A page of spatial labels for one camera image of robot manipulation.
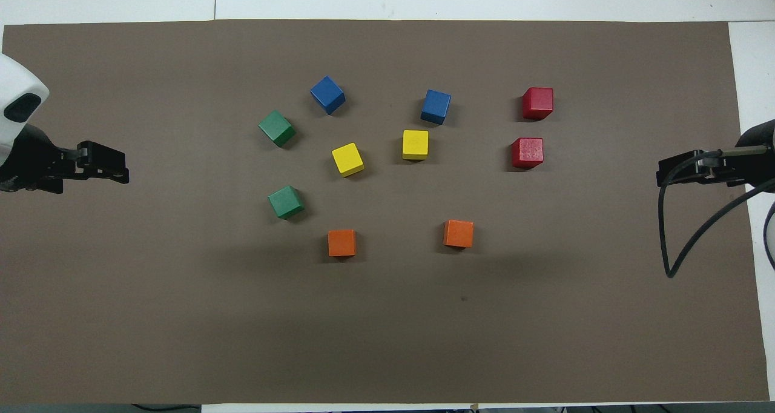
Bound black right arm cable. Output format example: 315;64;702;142
658;150;775;279

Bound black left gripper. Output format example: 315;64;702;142
0;124;130;194

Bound orange wooden cube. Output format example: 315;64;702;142
328;229;357;257
443;219;475;249

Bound blue wooden cube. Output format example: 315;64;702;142
310;76;346;116
421;89;452;125

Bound brown table mat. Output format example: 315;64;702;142
0;19;770;405

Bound red wooden cube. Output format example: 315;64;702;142
522;87;555;121
511;137;544;170

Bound yellow wooden cube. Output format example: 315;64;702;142
402;130;429;161
331;142;365;178

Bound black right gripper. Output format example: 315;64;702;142
658;119;775;188

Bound green wooden cube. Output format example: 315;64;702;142
268;185;306;220
258;110;297;147

